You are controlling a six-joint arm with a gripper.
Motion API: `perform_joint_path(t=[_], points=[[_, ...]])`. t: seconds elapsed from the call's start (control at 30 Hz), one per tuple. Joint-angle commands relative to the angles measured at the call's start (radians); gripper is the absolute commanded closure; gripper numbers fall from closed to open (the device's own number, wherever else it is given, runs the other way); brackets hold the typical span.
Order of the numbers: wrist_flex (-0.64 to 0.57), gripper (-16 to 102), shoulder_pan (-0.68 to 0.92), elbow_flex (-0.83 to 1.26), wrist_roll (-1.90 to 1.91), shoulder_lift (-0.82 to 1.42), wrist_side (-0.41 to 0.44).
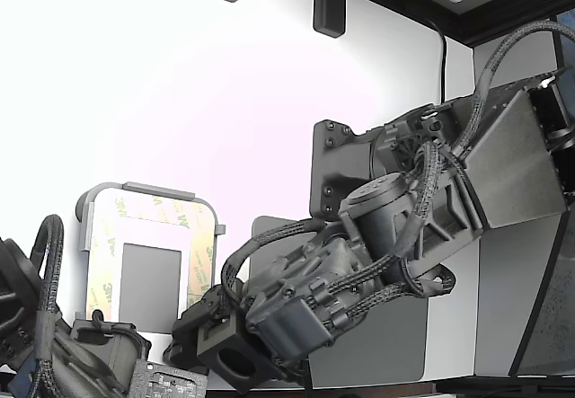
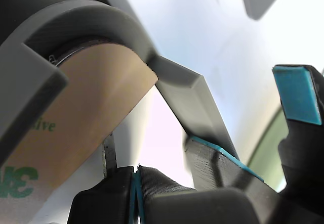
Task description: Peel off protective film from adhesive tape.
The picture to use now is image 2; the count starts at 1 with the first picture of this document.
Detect ribbed black gripper finger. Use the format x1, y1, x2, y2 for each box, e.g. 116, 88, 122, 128
135, 164, 260, 224

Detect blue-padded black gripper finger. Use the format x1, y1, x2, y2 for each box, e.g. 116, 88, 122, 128
184, 135, 324, 224
272, 63, 324, 211

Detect bladed black gripper finger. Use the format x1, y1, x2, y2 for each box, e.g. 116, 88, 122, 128
67, 132, 139, 224

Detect tan protective film green print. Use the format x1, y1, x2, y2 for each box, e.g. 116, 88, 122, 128
0, 43, 159, 224

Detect green rounded mat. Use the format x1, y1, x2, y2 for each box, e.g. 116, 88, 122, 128
247, 106, 288, 193

